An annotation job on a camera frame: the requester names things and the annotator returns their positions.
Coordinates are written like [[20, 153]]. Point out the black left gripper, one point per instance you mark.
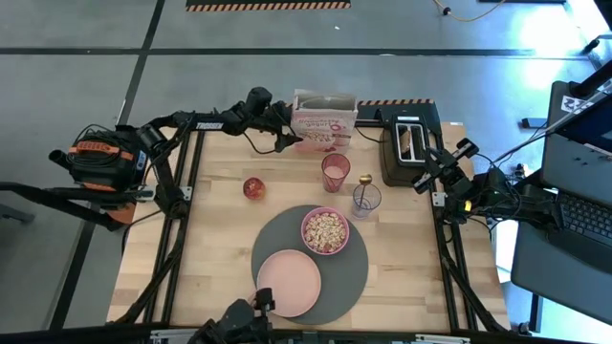
[[260, 119]]

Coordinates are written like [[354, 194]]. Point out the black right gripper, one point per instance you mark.
[[452, 172]]

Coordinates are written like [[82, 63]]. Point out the strawberry yogurt cereal box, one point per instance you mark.
[[325, 129]]

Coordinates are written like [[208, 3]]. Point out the red apple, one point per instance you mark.
[[254, 188]]

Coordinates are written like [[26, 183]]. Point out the gold spoon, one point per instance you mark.
[[365, 179]]

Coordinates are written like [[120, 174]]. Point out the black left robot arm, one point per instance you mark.
[[210, 125]]

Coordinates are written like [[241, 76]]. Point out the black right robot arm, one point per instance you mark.
[[507, 196]]

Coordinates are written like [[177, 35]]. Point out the black toaster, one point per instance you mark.
[[397, 172]]

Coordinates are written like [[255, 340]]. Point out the pink plastic cup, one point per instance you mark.
[[334, 172]]

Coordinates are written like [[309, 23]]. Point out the clear plastic cup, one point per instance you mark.
[[374, 198]]

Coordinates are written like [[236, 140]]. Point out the small black floor box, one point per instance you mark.
[[533, 122]]

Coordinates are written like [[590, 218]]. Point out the cereal pieces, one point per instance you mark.
[[325, 232]]

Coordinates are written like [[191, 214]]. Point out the pink bowl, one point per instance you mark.
[[348, 231]]

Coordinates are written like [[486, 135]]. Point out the orange black hazard tape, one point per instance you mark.
[[268, 6]]

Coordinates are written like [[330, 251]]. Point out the white paper sign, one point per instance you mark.
[[574, 104]]

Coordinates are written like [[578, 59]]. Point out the round grey woven placemat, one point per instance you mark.
[[349, 277]]

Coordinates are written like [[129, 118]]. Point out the pink plate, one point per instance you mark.
[[287, 277]]

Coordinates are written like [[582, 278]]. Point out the laptop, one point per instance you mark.
[[583, 220]]

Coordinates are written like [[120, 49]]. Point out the grey cart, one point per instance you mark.
[[550, 286]]

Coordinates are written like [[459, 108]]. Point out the black stand pole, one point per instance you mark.
[[593, 81]]

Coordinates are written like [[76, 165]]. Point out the black mechanical device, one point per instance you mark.
[[234, 320]]

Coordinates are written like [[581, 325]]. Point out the black stand leg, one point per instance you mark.
[[48, 196]]

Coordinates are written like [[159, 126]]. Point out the black table frame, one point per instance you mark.
[[200, 153]]

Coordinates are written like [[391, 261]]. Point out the silver mounting bracket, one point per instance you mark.
[[172, 334], [442, 339]]

